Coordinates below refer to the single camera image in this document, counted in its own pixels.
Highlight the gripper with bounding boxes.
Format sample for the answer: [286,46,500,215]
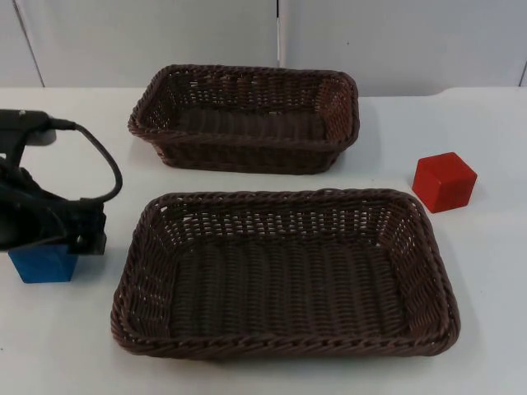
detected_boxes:
[0,180,109,257]

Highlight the deep dark brown wicker basket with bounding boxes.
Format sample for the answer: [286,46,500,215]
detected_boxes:
[127,63,361,174]

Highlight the shallow dark brown wicker basket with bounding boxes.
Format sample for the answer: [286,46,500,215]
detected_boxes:
[110,188,461,364]

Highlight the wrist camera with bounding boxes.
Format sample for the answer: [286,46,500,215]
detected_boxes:
[0,108,57,143]

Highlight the blue cube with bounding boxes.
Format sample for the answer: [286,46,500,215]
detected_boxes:
[7,241,82,286]

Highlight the black cable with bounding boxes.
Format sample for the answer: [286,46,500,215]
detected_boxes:
[48,118,124,207]

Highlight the red cube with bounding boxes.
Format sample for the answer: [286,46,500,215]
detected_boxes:
[411,151,479,214]

